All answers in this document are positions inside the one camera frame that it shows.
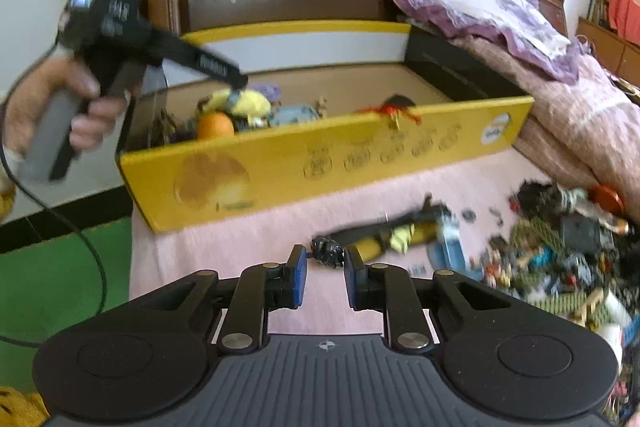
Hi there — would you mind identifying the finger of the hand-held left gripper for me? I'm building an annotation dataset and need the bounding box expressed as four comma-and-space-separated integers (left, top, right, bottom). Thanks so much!
149, 28, 250, 89

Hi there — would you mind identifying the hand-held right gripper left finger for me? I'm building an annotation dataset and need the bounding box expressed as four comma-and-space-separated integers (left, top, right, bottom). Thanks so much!
132, 244, 308, 354

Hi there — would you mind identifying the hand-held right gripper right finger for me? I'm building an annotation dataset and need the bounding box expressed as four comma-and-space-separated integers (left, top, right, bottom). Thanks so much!
344, 244, 508, 354

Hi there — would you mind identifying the yellow smiling plush toy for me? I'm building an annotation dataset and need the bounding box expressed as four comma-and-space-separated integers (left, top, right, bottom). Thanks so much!
200, 89, 272, 118

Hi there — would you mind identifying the yellow and black toy figure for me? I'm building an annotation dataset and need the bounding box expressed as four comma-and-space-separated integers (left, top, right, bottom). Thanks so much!
311, 194, 451, 268

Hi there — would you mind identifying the yellow and white cardboard box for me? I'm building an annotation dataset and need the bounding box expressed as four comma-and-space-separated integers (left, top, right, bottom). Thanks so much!
116, 21, 536, 234

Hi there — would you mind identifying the person's left hand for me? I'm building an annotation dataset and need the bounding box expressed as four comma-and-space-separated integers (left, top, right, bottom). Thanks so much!
4, 58, 131, 162

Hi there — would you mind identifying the pink bed sheet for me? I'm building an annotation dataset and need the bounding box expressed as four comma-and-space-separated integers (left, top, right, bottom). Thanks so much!
129, 147, 640, 408

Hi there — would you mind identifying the orange fruit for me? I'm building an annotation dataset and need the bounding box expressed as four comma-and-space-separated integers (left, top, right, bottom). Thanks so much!
196, 112, 236, 140

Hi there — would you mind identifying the blue toy block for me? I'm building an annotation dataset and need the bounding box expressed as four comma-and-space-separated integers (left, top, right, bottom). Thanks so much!
427, 207, 473, 270

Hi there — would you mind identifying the grey angled brick plate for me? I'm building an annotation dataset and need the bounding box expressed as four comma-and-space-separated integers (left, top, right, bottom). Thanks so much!
272, 104, 321, 126

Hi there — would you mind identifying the pile of small toy parts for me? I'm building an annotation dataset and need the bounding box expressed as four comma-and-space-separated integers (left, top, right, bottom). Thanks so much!
462, 179, 640, 360

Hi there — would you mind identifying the purple ruffled pillow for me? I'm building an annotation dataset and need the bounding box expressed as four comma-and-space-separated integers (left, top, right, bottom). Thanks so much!
374, 0, 581, 84

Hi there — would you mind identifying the orange disc toy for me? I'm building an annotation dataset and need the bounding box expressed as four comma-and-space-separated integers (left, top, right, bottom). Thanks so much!
590, 184, 627, 221

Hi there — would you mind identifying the pink patterned blanket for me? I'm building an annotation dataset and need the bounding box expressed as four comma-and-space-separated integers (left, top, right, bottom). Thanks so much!
450, 34, 640, 220

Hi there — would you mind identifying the wooden window cabinet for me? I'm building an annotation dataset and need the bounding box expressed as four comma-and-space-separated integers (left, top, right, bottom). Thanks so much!
577, 17, 640, 80

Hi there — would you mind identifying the row of books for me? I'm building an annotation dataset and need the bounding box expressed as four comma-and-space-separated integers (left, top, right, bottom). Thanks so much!
587, 0, 617, 28

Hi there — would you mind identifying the red knotted cord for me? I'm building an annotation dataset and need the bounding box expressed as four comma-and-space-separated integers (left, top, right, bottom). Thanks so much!
356, 101, 423, 126

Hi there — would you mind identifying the black cable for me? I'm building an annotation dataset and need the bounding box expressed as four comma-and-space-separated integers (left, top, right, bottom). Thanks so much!
0, 39, 108, 348

